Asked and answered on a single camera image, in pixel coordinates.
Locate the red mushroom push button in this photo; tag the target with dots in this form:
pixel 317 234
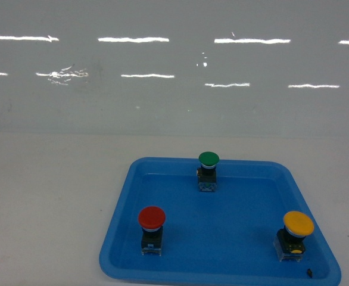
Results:
pixel 151 220

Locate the green mushroom push button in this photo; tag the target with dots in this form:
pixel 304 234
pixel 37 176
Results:
pixel 206 173

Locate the blue plastic tray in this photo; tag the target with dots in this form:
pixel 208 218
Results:
pixel 213 238

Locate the yellow mushroom push button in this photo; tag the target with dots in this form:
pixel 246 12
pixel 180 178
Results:
pixel 289 240

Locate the small dark debris piece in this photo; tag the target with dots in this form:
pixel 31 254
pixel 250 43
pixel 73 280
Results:
pixel 309 273

